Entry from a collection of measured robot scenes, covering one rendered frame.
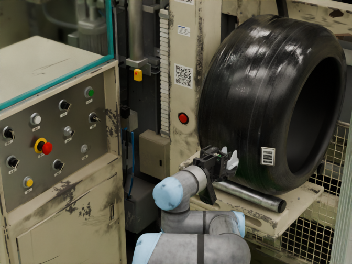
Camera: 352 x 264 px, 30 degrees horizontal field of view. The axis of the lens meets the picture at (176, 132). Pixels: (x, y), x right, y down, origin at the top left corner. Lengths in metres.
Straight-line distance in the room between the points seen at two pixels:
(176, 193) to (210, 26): 0.69
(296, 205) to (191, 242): 1.02
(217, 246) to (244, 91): 0.67
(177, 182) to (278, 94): 0.40
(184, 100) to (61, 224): 0.59
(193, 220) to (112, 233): 0.82
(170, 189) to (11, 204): 0.65
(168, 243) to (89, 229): 1.07
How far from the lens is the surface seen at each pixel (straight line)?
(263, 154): 1.91
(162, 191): 1.67
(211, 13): 2.15
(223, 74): 1.93
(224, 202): 2.20
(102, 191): 2.36
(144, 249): 1.33
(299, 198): 2.35
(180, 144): 2.33
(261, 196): 2.14
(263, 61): 1.91
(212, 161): 1.80
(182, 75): 2.21
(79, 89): 2.18
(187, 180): 1.70
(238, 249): 1.37
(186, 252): 1.32
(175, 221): 1.72
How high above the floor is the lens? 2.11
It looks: 29 degrees down
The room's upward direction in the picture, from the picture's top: straight up
